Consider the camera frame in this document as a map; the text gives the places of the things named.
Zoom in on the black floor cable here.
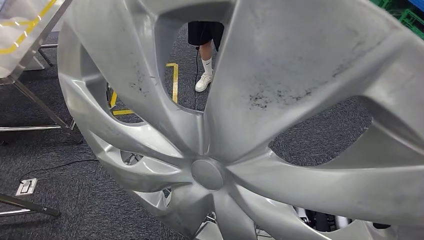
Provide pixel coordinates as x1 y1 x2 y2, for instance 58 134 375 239
18 158 100 185

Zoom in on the person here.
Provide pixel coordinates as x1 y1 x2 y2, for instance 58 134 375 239
187 21 225 94

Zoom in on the metal floor socket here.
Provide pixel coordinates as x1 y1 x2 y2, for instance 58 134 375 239
14 177 38 197

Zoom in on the steel workbench with yellow tape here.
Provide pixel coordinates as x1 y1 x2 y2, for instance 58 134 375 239
0 0 84 144

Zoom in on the blue metal shelf rack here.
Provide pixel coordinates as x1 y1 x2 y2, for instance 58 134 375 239
408 0 424 13

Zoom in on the thin black hanging cable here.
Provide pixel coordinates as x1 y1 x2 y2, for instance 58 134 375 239
193 45 201 111

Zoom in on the silver plastic wheel hubcap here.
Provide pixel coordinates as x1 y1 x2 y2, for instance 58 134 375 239
56 0 424 240

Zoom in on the green plastic crate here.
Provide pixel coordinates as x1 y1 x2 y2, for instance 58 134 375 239
388 7 424 41
368 0 394 10

